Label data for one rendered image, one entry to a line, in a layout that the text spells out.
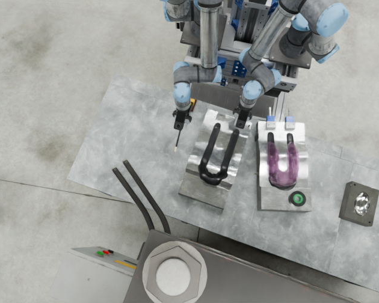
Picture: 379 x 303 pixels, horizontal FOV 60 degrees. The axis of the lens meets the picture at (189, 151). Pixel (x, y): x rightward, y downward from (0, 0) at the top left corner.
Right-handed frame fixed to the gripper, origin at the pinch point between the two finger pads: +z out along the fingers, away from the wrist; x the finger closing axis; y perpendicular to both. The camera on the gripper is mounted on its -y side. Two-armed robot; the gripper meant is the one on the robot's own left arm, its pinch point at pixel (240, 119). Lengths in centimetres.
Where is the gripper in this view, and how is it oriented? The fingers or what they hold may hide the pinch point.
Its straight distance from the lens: 182.4
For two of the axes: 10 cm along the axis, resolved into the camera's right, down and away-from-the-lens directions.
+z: 0.1, 2.6, 9.7
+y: 3.4, -9.1, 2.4
